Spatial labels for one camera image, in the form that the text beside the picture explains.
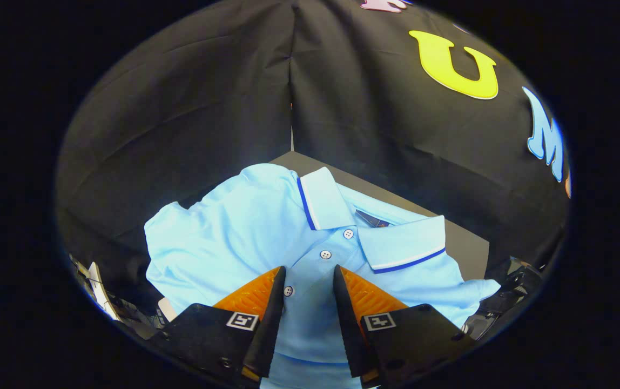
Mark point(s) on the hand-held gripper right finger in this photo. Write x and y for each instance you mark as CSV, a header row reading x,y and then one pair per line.
x,y
349,329

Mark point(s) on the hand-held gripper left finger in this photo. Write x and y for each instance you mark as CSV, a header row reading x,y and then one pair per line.
x,y
269,324

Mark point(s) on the light blue polo shirt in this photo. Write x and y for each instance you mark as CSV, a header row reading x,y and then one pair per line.
x,y
245,237

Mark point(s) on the dark cabinet with beige front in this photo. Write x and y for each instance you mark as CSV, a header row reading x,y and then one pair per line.
x,y
466,248

